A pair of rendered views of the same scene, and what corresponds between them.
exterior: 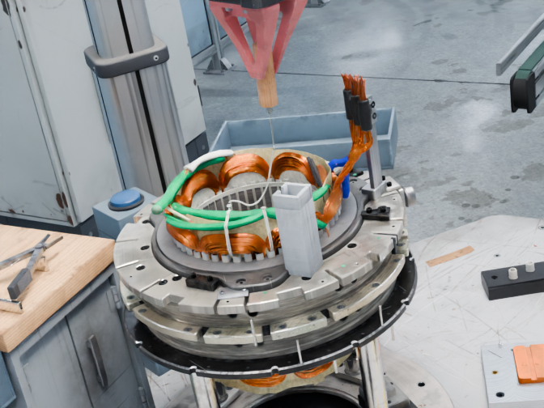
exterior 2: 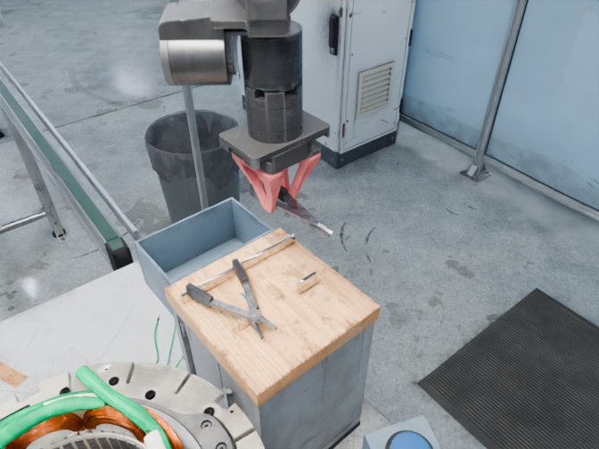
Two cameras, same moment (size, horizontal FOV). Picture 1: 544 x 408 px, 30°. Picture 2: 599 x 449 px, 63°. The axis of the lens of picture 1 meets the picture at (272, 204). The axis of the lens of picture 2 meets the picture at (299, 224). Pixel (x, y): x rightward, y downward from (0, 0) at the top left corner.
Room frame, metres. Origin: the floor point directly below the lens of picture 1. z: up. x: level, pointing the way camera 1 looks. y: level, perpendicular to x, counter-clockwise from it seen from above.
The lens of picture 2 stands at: (1.19, -0.06, 1.52)
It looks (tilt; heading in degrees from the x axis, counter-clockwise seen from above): 39 degrees down; 107
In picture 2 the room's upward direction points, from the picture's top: straight up
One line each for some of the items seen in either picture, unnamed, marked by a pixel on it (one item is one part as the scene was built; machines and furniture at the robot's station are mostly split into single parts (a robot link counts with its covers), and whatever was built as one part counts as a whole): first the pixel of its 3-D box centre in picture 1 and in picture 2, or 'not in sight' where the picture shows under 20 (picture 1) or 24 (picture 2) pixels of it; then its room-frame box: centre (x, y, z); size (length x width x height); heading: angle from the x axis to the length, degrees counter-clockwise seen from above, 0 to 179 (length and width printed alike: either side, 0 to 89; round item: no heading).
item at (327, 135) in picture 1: (317, 219); not in sight; (1.29, -0.06, 0.92); 0.25 x 0.11 x 0.28; 76
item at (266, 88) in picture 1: (265, 74); not in sight; (0.88, -0.02, 1.30); 0.02 x 0.02 x 0.06
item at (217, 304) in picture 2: (34, 260); (233, 310); (1.01, 0.27, 1.09); 0.06 x 0.01 x 0.01; 172
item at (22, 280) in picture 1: (19, 283); (200, 295); (0.96, 0.28, 1.09); 0.04 x 0.01 x 0.02; 162
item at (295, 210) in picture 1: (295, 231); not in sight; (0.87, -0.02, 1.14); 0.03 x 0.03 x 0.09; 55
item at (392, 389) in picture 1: (383, 393); not in sight; (1.00, -0.09, 0.83); 0.05 x 0.04 x 0.02; 19
